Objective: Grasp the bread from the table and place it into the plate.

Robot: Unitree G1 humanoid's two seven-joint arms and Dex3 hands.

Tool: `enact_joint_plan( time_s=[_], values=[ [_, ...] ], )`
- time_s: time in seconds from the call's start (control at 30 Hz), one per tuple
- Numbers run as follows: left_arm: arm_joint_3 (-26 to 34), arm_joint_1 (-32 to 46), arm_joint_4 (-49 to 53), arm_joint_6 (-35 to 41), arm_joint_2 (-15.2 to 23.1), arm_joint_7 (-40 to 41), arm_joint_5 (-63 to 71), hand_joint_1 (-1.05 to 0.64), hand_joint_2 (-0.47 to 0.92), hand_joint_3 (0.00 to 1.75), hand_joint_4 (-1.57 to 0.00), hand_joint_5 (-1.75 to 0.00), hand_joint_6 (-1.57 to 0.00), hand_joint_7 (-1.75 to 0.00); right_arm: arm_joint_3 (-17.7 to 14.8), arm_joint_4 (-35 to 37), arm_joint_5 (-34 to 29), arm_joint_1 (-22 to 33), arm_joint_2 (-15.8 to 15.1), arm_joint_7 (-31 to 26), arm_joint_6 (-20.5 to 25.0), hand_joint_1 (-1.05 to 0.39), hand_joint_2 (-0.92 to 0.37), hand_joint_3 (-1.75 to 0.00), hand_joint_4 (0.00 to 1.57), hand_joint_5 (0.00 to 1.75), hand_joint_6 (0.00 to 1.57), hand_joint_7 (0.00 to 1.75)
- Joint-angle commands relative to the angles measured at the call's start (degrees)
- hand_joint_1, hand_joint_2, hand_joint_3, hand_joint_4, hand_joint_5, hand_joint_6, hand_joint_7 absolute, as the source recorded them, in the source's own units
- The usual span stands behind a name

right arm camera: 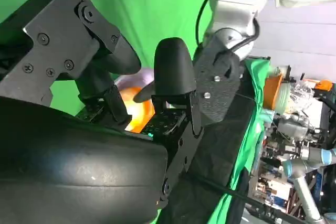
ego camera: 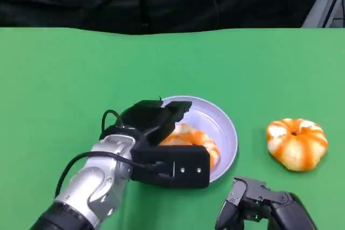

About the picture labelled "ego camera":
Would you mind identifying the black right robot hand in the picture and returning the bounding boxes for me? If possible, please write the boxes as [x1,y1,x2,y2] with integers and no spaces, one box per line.
[215,176,318,230]

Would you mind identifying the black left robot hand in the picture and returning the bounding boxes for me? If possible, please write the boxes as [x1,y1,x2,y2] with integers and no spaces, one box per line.
[115,100,193,147]

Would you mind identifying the orange and white bread roll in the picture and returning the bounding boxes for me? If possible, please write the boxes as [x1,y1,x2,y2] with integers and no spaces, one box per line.
[158,123,221,172]
[266,118,329,172]

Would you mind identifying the green table cloth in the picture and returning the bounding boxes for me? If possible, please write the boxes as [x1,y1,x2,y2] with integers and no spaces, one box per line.
[0,26,345,230]

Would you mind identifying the lilac plate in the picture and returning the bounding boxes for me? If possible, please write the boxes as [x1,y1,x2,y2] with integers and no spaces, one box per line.
[158,95,239,184]

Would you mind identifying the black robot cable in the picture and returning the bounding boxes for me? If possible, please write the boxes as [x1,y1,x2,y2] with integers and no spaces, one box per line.
[54,151,175,198]
[100,109,127,139]

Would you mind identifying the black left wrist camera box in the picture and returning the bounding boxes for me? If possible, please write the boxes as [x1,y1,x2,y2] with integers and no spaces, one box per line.
[130,145,211,190]

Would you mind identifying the grey metal frame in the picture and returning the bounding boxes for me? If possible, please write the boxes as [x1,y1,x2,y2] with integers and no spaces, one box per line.
[301,0,345,29]

